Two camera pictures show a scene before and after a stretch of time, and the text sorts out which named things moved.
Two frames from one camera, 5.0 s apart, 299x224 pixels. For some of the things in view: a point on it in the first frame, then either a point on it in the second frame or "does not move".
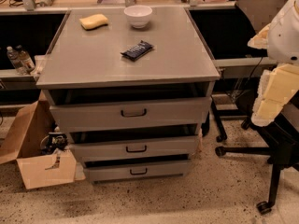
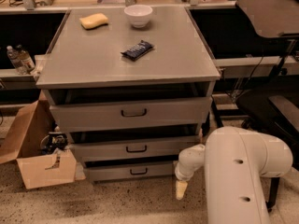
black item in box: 53,141 does not move
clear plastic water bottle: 17,62 does not move
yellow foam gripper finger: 260,40 → 180,189
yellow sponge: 93,21 does not move
